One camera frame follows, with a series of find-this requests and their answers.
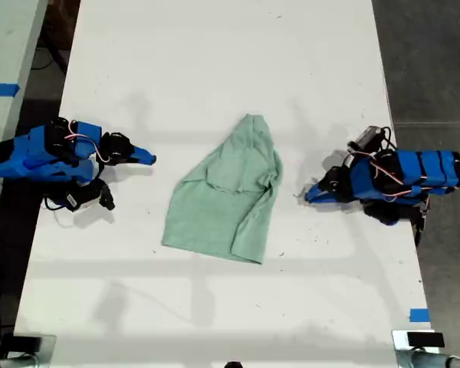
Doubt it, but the black camera box white label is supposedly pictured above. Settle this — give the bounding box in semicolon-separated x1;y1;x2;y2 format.
63;179;117;213

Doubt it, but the white side table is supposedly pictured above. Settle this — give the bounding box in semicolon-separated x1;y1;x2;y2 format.
0;0;49;215

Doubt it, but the black camera box grey label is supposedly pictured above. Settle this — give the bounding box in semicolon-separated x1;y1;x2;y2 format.
347;125;392;153

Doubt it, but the small black box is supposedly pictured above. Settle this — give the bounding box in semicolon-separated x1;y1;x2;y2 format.
406;332;445;348
12;334;44;354

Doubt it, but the black camera cable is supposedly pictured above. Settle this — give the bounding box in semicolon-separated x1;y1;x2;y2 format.
41;193;74;212

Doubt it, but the small blue tape square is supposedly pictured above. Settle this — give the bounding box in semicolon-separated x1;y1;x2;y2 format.
409;307;432;324

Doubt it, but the pale green T-shirt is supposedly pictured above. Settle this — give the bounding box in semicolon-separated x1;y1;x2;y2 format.
160;113;284;266

